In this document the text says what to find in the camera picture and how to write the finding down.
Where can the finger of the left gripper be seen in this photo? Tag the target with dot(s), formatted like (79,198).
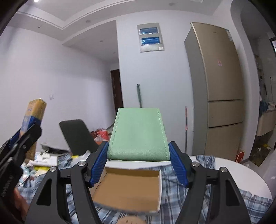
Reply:
(7,146)
(25,146)

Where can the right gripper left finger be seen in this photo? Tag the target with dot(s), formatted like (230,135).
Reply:
(49,204)

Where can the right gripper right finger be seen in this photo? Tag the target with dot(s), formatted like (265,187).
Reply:
(226,203)

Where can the yellow blue battery pack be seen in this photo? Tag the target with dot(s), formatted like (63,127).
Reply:
(33,115)

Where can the person's left hand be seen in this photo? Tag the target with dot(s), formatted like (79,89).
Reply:
(20,203)

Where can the white tissue box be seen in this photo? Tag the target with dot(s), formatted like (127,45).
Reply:
(44,160)

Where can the yellow papers stack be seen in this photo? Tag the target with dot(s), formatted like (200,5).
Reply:
(40,171)

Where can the black office chair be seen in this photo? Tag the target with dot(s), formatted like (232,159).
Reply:
(78,137)

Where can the blue plaid shirt cloth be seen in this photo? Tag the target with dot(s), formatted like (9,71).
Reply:
(172,198)

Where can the red plastic bag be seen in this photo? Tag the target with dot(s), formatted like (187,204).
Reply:
(100,135)

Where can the open cardboard box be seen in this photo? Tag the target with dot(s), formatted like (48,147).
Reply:
(133,191)

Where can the cardboard box on floor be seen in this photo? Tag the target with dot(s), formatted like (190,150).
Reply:
(266,123)

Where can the dark wooden door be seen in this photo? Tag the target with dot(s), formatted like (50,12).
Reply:
(117,90)

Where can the gold refrigerator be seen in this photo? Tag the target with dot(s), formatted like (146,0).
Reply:
(218,91)

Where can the pink broom handle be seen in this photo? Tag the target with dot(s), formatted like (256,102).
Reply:
(186,129)

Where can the green mop handle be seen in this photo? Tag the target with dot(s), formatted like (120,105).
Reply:
(139,95)

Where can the wall electrical panel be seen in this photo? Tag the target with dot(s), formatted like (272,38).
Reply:
(150,37)

